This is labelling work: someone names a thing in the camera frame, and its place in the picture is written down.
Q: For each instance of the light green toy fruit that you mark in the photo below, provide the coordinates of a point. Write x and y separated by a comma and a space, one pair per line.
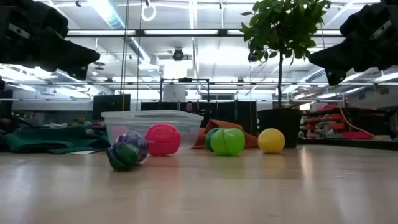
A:
228, 142

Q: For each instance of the orange cloth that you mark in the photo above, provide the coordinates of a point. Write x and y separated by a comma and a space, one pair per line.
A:
217, 124

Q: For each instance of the white paper sheet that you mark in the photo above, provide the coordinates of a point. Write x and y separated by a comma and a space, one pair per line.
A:
82, 152

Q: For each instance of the green leafy plant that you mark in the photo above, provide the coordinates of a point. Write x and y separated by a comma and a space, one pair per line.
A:
283, 28

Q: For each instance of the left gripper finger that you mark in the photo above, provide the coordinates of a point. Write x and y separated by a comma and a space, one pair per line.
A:
79, 73
68, 56

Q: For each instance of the clear plastic tupperware container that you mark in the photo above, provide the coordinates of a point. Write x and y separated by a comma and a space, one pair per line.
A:
189, 124

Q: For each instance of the red storage shelf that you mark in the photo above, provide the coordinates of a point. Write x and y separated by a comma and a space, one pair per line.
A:
329, 118

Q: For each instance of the black overhead beam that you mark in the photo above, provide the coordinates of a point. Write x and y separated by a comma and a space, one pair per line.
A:
140, 32

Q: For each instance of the red toy tomato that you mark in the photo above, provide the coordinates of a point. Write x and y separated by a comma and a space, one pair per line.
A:
163, 140
119, 131

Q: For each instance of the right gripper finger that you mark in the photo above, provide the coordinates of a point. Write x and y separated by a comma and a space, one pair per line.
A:
339, 56
335, 77

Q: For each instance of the dark green toy pepper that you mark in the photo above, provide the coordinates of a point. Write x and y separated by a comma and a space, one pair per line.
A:
209, 138

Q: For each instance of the black plant pot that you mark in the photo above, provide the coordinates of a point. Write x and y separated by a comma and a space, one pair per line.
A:
280, 127

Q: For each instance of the black overhead camera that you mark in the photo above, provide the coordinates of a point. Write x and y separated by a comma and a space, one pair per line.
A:
178, 54

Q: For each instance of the person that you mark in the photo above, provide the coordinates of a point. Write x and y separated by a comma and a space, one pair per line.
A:
189, 107

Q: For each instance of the yellow toy lemon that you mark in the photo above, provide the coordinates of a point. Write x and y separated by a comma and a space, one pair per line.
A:
271, 140

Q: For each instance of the purple toy eggplant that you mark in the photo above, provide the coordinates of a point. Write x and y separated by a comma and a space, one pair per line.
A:
127, 152

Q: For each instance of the black partition panels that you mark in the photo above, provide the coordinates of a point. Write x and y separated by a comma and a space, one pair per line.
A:
230, 115

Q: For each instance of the black background monitor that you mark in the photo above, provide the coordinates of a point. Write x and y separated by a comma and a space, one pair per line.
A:
109, 105

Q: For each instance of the dark green cloth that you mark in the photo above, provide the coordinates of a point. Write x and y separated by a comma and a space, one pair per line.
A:
56, 138

